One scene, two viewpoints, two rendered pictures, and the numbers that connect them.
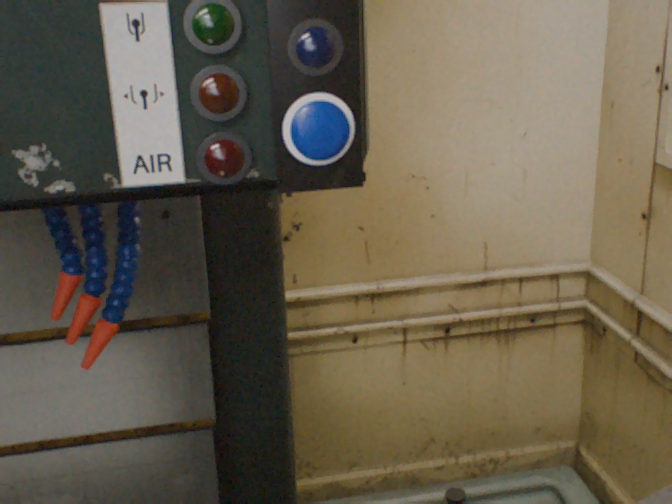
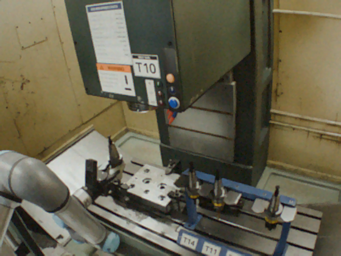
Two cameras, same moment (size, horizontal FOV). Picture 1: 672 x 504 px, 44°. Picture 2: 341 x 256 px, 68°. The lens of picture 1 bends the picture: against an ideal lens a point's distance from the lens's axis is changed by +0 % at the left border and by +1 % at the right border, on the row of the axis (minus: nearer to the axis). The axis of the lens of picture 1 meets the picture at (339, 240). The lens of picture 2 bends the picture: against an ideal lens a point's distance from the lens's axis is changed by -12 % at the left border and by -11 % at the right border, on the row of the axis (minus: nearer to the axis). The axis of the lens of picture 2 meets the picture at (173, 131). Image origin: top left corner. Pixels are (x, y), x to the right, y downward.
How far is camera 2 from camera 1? 0.62 m
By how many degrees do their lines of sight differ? 43
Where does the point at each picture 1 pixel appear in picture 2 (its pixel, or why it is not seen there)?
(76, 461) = (203, 137)
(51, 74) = (140, 87)
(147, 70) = (151, 89)
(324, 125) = (173, 103)
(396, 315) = (306, 126)
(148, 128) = (151, 97)
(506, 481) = (328, 183)
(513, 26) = not seen: outside the picture
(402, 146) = (315, 77)
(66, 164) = (142, 99)
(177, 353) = (226, 120)
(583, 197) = not seen: outside the picture
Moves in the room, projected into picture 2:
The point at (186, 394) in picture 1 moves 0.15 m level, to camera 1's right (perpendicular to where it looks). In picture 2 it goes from (227, 130) to (250, 138)
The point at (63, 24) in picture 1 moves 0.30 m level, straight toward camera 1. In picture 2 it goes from (141, 81) to (79, 130)
